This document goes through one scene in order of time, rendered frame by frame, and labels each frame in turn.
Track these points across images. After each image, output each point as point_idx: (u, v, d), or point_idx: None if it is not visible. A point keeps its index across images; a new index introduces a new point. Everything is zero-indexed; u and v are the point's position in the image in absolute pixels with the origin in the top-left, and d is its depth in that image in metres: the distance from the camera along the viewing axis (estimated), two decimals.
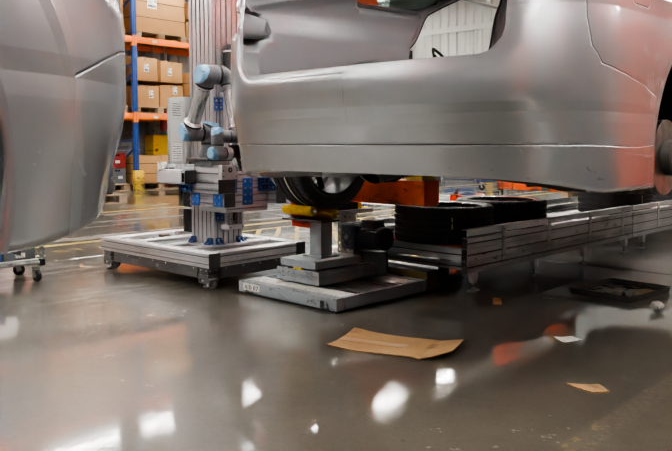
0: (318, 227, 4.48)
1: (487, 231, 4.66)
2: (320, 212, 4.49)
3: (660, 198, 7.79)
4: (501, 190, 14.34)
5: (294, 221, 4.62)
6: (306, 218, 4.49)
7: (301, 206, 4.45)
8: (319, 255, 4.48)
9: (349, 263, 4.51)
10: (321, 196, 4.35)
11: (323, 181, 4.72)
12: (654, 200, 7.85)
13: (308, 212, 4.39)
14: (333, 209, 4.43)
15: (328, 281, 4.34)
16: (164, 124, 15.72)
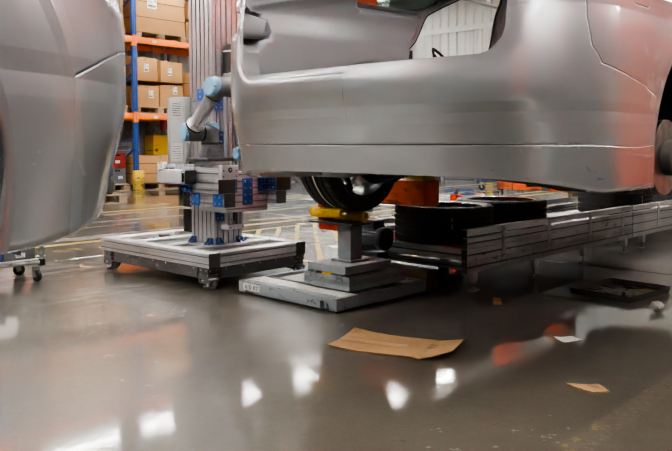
0: (347, 230, 4.31)
1: (487, 231, 4.66)
2: (349, 215, 4.32)
3: (660, 198, 7.79)
4: (501, 190, 14.34)
5: (321, 224, 4.45)
6: (335, 221, 4.33)
7: (330, 208, 4.28)
8: (348, 259, 4.32)
9: (379, 268, 4.34)
10: (351, 199, 4.19)
11: (351, 182, 4.56)
12: (654, 200, 7.85)
13: (337, 215, 4.23)
14: (363, 212, 4.26)
15: (359, 286, 4.18)
16: (164, 124, 15.72)
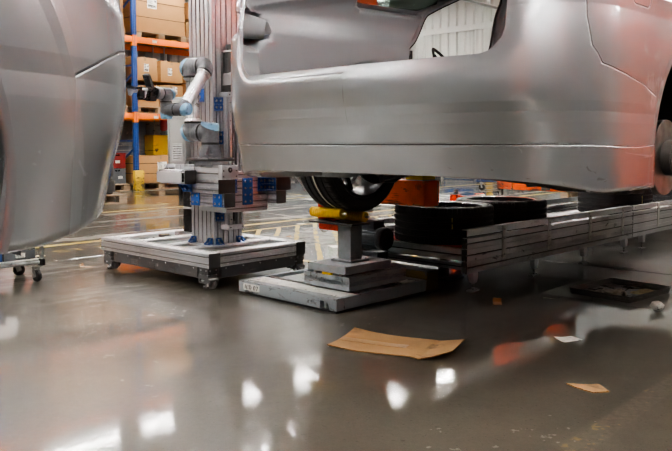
0: (347, 230, 4.31)
1: (487, 231, 4.66)
2: (349, 215, 4.32)
3: (660, 198, 7.79)
4: (501, 190, 14.34)
5: (321, 224, 4.45)
6: (335, 221, 4.33)
7: (330, 208, 4.28)
8: (348, 259, 4.32)
9: (379, 268, 4.34)
10: (351, 199, 4.19)
11: (351, 182, 4.56)
12: (654, 200, 7.85)
13: (337, 215, 4.23)
14: (363, 212, 4.26)
15: (359, 286, 4.18)
16: (164, 124, 15.72)
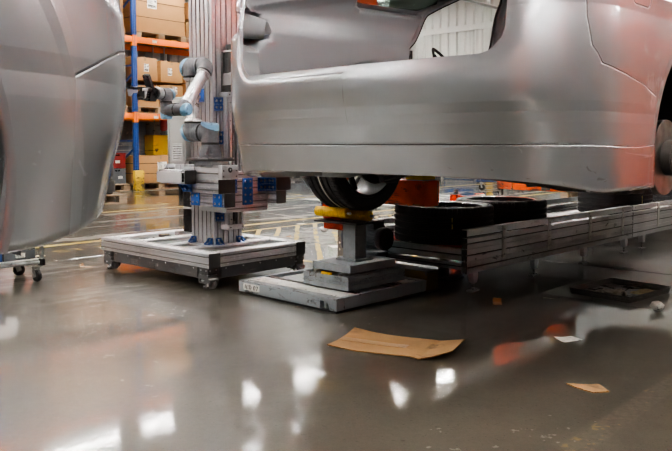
0: (352, 229, 4.35)
1: (487, 231, 4.66)
2: (354, 214, 4.36)
3: (660, 198, 7.79)
4: (501, 190, 14.34)
5: (326, 223, 4.49)
6: (340, 220, 4.37)
7: (335, 208, 4.32)
8: (353, 258, 4.35)
9: (383, 267, 4.38)
10: (356, 198, 4.23)
11: (355, 182, 4.60)
12: (654, 200, 7.85)
13: (342, 214, 4.27)
14: (368, 211, 4.30)
15: (358, 286, 4.18)
16: (164, 124, 15.72)
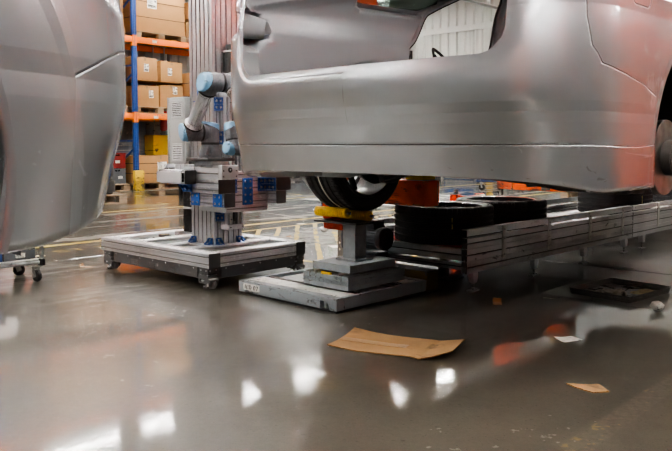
0: (352, 229, 4.35)
1: (487, 231, 4.66)
2: (354, 214, 4.36)
3: (660, 198, 7.79)
4: (501, 190, 14.34)
5: (326, 223, 4.49)
6: (340, 220, 4.37)
7: (335, 208, 4.32)
8: (353, 258, 4.36)
9: (383, 267, 4.38)
10: (356, 198, 4.23)
11: (355, 182, 4.60)
12: (654, 200, 7.85)
13: (342, 214, 4.27)
14: (367, 211, 4.30)
15: (358, 286, 4.18)
16: (164, 124, 15.72)
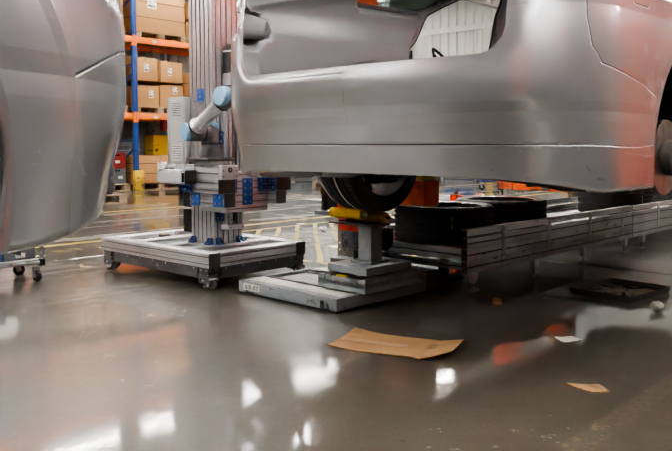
0: (367, 231, 4.26)
1: (487, 231, 4.66)
2: (370, 215, 4.28)
3: (660, 198, 7.79)
4: (501, 190, 14.34)
5: (341, 225, 4.41)
6: (355, 222, 4.28)
7: (350, 209, 4.24)
8: (369, 260, 4.27)
9: (400, 269, 4.30)
10: (372, 199, 4.14)
11: (370, 182, 4.51)
12: (654, 200, 7.85)
13: (358, 216, 4.18)
14: (384, 213, 4.22)
15: (374, 289, 4.10)
16: (164, 124, 15.72)
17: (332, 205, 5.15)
